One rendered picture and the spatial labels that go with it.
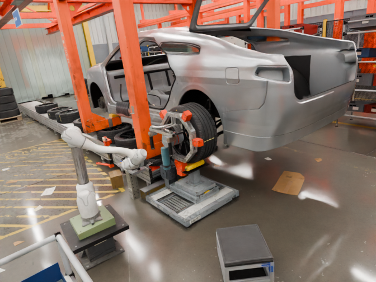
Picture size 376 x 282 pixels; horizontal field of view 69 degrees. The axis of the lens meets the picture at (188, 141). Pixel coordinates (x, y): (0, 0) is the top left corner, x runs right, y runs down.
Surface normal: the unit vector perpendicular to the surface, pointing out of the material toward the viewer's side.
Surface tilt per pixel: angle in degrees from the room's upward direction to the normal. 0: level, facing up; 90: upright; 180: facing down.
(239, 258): 0
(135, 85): 90
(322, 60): 90
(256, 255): 0
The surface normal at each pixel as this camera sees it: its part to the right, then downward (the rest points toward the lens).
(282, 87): 0.15, 0.28
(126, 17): 0.64, 0.19
